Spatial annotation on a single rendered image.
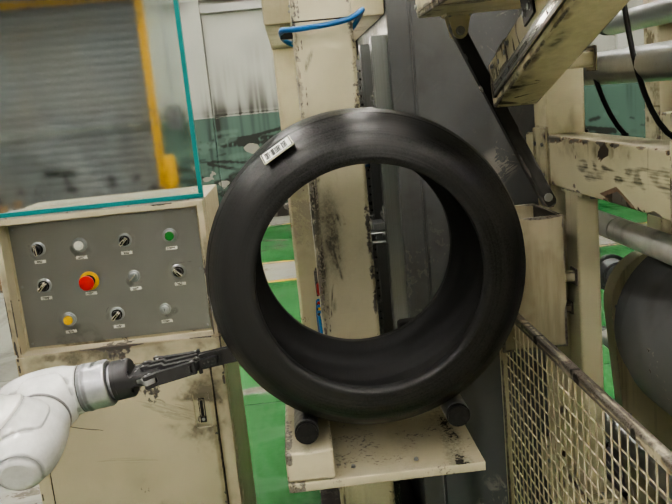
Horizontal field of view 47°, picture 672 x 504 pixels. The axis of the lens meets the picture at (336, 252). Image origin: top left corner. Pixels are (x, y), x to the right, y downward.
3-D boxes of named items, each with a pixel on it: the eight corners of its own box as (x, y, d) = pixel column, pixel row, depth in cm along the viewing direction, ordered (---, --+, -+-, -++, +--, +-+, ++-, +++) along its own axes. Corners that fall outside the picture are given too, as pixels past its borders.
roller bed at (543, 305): (481, 328, 191) (474, 209, 186) (540, 321, 192) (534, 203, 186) (503, 353, 172) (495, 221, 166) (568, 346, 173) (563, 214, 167)
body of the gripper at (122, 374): (102, 370, 141) (152, 358, 142) (113, 355, 150) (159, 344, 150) (113, 408, 143) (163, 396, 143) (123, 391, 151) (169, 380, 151)
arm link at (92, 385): (83, 358, 150) (113, 351, 150) (96, 401, 152) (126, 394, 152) (70, 374, 141) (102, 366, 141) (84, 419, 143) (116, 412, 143)
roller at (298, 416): (294, 358, 174) (314, 360, 175) (292, 377, 175) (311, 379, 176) (296, 420, 140) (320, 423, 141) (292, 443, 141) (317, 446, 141)
